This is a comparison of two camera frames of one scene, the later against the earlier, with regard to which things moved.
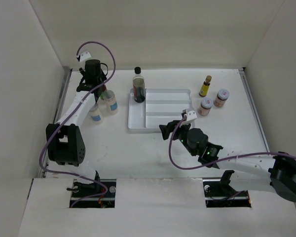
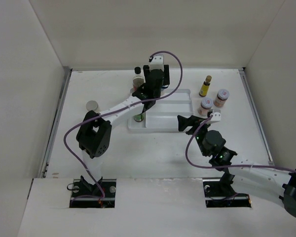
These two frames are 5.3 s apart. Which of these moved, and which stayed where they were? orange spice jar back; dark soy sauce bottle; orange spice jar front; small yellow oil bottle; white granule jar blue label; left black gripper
Moved: left black gripper; white granule jar blue label
Stayed: orange spice jar front; small yellow oil bottle; orange spice jar back; dark soy sauce bottle
